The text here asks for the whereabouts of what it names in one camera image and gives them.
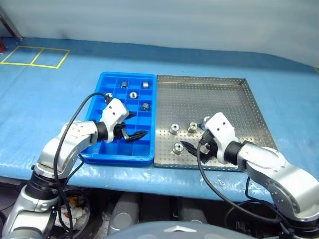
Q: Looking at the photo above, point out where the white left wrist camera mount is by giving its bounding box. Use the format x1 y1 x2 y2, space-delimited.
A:
99 98 130 144

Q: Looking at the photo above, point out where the blue compartment tray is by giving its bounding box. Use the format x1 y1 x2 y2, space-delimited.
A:
80 71 158 167

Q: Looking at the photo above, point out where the grey rounded cylinder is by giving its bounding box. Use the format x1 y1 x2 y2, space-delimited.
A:
178 199 209 224
108 194 140 236

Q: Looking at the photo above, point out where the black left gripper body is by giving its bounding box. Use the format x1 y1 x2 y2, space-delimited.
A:
113 121 132 143

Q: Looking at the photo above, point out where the blue plastic table cover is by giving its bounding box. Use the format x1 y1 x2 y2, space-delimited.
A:
0 37 319 202

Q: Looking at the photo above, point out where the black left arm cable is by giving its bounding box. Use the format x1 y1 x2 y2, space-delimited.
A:
53 92 112 239

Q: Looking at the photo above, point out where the perforated metal tray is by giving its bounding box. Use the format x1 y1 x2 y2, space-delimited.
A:
152 74 279 172

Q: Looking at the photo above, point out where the grey robot torso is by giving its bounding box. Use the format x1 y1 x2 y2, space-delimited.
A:
104 221 252 239

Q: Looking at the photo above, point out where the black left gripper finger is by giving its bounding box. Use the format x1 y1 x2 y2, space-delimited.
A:
124 130 150 143
124 112 137 125

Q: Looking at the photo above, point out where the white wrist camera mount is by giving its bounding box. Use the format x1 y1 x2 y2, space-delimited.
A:
203 112 244 165
99 98 130 144

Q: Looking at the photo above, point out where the black bin with paper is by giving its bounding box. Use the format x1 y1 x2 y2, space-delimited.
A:
56 189 92 229

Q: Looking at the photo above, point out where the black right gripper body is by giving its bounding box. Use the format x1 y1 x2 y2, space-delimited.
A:
198 130 219 164

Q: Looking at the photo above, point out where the metal frame post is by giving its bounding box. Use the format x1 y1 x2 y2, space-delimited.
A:
0 4 23 42

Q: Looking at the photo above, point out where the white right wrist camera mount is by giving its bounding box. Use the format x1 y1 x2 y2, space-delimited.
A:
203 112 244 165

